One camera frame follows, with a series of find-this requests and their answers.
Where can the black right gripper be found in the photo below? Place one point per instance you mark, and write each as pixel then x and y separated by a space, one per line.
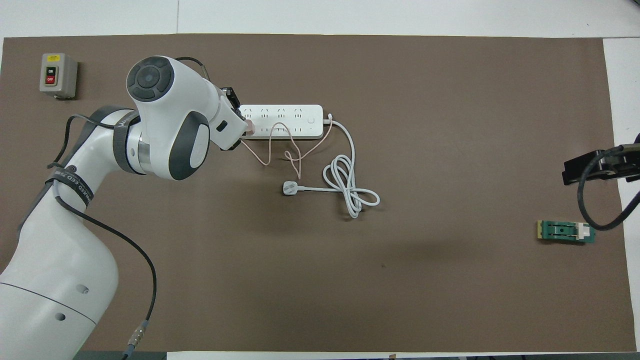
pixel 612 167

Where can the pink charger adapter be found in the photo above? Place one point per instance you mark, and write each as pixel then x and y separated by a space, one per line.
pixel 249 127

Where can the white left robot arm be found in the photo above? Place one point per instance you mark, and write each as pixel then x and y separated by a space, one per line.
pixel 165 115

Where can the white power strip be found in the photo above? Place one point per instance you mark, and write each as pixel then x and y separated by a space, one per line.
pixel 295 122

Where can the green circuit board module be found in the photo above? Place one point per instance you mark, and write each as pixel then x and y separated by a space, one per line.
pixel 560 231

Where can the brown table mat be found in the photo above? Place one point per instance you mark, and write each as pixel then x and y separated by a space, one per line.
pixel 320 280

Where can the grey on-off switch box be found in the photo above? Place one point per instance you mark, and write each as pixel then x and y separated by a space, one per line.
pixel 57 75

